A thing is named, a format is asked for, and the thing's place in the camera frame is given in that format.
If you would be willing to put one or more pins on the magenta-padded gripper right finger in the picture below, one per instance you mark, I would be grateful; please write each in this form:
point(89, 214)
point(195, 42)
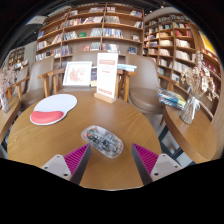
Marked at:
point(145, 160)

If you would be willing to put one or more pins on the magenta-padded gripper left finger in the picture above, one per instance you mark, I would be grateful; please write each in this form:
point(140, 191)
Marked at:
point(78, 160)

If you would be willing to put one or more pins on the transparent computer mouse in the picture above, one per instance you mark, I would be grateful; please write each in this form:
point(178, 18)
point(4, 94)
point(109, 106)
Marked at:
point(101, 140)

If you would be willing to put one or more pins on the white mouse pad red rest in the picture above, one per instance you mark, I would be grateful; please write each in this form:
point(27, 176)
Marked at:
point(55, 103)

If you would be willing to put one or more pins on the round wooden side table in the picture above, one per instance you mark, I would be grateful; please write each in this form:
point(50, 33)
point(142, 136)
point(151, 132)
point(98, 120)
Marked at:
point(190, 136)
point(8, 116)

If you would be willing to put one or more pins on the colourful book pile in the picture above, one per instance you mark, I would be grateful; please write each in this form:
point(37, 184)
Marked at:
point(171, 98)

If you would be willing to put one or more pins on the glass vase dried flowers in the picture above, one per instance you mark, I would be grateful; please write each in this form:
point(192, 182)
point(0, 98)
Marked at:
point(190, 110)
point(5, 103)

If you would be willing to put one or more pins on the brown padded wooden armchair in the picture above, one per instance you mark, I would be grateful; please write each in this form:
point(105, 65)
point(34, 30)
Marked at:
point(23, 71)
point(83, 56)
point(40, 75)
point(143, 80)

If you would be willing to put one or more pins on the dark blue book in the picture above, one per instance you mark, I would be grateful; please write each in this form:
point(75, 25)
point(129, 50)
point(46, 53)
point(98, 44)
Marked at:
point(94, 77)

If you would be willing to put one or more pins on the white framed floral picture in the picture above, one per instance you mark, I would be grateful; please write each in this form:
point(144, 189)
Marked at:
point(77, 74)

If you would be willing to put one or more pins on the white red sign wooden base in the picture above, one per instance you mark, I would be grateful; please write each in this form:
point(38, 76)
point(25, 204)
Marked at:
point(106, 73)

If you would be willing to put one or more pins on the stack of blue books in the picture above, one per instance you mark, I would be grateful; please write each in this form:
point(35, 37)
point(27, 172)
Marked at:
point(126, 67)

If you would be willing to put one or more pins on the angled wooden bookshelf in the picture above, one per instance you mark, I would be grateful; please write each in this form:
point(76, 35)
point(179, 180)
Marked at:
point(166, 43)

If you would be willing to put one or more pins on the distant wooden bookshelf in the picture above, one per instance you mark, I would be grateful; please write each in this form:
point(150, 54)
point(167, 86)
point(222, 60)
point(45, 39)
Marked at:
point(16, 56)

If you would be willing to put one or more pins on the large wooden bookshelf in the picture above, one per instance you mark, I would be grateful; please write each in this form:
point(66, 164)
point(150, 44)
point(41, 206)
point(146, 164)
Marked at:
point(90, 33)

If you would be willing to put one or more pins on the white ceiling air vent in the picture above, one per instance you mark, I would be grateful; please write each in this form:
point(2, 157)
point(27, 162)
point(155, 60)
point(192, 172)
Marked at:
point(36, 20)

